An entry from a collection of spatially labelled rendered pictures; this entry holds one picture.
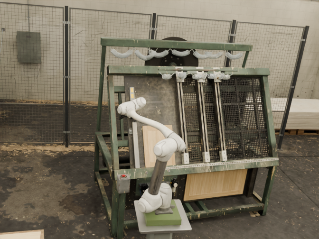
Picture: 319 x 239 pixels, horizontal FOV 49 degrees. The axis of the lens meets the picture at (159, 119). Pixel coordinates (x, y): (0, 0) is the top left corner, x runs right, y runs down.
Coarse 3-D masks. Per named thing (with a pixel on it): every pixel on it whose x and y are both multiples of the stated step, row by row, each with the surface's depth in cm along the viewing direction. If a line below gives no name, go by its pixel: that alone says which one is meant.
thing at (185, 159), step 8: (176, 72) 429; (184, 72) 419; (176, 80) 434; (176, 88) 434; (176, 96) 435; (184, 120) 426; (184, 128) 425; (184, 136) 425; (184, 152) 420; (184, 160) 418
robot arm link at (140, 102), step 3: (135, 99) 332; (138, 99) 329; (141, 99) 329; (144, 99) 331; (135, 102) 328; (138, 102) 328; (141, 102) 327; (144, 102) 329; (135, 105) 327; (138, 105) 329; (141, 105) 329; (144, 105) 331; (138, 108) 330; (141, 108) 334
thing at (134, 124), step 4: (132, 92) 414; (132, 100) 412; (132, 124) 408; (136, 124) 409; (132, 128) 407; (136, 128) 409; (136, 132) 408; (132, 136) 408; (136, 136) 407; (136, 140) 406; (136, 144) 406; (136, 148) 405; (136, 152) 404; (136, 156) 403; (136, 160) 403; (136, 164) 402
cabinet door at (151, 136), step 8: (144, 128) 414; (152, 128) 417; (168, 128) 424; (144, 136) 413; (152, 136) 416; (160, 136) 419; (144, 144) 411; (152, 144) 415; (144, 152) 410; (152, 152) 413; (152, 160) 411
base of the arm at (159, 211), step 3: (171, 204) 350; (171, 207) 348; (174, 207) 349; (156, 210) 340; (159, 210) 339; (162, 210) 338; (165, 210) 339; (168, 210) 341; (171, 210) 344; (156, 213) 336; (159, 213) 338; (162, 213) 339; (165, 213) 340; (168, 213) 341; (171, 213) 341
